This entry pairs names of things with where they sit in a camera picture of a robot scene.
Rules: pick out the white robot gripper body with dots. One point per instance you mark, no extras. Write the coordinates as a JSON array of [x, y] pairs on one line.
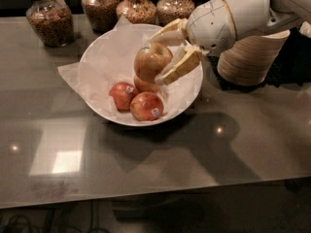
[[211, 28]]

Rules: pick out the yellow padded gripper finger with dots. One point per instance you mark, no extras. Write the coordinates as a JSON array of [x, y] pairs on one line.
[[185, 59], [172, 34]]

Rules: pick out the red-green apple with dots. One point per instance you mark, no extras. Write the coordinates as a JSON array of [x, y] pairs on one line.
[[150, 60]]

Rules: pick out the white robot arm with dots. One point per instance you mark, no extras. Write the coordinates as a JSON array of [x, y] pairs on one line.
[[266, 17]]

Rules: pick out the back red apple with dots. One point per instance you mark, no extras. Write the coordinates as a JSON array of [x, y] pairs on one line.
[[143, 86]]

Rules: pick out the red apple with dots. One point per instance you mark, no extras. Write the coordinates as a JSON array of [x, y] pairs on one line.
[[143, 86], [146, 106], [122, 94]]

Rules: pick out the front red apple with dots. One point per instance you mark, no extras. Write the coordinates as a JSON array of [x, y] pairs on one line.
[[146, 106]]

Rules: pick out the white bowl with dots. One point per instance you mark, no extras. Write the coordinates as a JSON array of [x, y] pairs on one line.
[[107, 49]]

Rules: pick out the left red apple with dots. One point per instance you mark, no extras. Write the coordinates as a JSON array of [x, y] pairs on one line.
[[122, 94]]

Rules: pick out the glass cereal jar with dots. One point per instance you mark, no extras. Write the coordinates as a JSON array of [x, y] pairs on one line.
[[52, 22], [137, 11], [169, 10], [101, 14]]

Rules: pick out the white paper liner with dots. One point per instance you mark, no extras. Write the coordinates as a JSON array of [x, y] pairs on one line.
[[103, 68]]

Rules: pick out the left glass cereal jar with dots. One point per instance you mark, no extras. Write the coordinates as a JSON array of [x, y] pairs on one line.
[[52, 22]]

